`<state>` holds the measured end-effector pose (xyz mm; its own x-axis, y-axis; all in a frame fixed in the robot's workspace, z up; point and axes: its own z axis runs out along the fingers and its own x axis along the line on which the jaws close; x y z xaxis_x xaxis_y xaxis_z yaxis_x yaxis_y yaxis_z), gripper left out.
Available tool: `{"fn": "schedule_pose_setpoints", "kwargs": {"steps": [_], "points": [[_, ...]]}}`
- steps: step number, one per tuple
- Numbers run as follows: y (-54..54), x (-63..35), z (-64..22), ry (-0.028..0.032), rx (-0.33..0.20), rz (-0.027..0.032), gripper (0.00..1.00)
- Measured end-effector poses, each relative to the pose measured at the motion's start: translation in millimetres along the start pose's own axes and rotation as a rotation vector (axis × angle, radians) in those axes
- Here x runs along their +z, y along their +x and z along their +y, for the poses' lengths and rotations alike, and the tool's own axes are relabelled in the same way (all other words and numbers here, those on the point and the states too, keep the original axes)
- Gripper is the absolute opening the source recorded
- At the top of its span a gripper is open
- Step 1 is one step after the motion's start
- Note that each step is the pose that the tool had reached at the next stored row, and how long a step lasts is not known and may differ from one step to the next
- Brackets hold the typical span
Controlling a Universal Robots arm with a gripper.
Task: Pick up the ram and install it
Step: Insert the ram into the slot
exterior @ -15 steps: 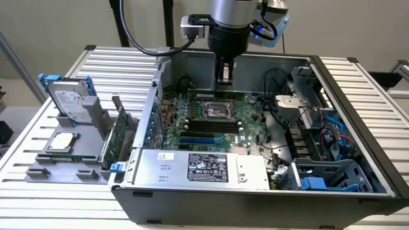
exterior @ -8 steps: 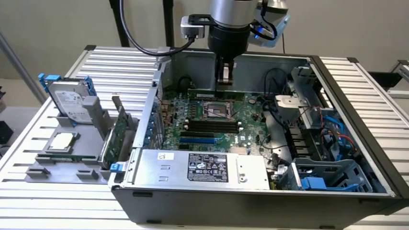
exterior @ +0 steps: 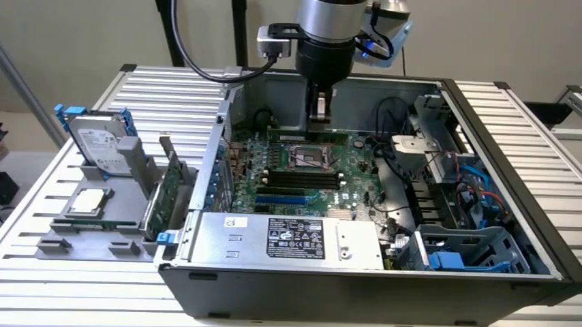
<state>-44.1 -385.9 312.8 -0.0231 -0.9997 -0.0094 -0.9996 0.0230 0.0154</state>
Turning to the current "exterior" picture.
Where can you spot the blue disk bay latch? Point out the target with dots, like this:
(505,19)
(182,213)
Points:
(446,260)

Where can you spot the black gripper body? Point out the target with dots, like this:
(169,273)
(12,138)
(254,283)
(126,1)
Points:
(323,61)

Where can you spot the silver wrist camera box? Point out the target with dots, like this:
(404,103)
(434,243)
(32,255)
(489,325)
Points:
(271,44)

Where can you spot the black open PC case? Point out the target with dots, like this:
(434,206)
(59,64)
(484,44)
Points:
(318,293)

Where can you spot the green RAM stick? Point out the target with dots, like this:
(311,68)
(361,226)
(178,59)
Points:
(291,137)
(95,225)

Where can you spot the long black expansion slot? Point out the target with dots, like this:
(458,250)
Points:
(281,191)

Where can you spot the black stand pole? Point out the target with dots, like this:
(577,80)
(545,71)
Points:
(241,34)
(167,41)

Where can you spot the green motherboard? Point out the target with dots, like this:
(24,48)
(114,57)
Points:
(359,184)

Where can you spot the blue case latch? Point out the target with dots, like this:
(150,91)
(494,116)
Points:
(165,237)

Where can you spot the silver metal bracket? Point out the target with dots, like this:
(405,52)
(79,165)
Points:
(412,144)

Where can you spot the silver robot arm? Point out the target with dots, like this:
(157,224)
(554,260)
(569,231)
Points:
(331,17)

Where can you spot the black box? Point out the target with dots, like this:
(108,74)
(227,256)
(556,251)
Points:
(7,187)

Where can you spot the small silver heatsink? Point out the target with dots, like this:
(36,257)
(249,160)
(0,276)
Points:
(341,214)

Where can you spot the grey disk bay cage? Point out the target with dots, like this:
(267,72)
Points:
(492,238)

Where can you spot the blue disk caddy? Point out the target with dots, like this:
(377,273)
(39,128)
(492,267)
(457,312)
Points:
(75,110)

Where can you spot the silver hard disk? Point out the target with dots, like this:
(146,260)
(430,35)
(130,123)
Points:
(98,143)

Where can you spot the CPU socket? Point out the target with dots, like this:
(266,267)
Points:
(310,156)

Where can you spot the short black expansion slot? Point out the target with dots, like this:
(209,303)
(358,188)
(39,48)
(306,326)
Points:
(262,208)

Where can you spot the blue expansion slot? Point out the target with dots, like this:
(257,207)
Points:
(279,200)

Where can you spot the grey parts rack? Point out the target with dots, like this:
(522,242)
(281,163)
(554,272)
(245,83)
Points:
(123,190)

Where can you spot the aluminium frame pole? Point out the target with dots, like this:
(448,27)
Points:
(27,92)

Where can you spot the tall metal drive cage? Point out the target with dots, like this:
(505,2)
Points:
(432,112)

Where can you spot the green graphics card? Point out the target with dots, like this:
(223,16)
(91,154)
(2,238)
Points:
(170,190)

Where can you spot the silver CPU chip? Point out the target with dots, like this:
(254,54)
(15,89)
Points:
(88,201)

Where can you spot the grey power supply unit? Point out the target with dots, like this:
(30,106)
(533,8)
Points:
(254,245)

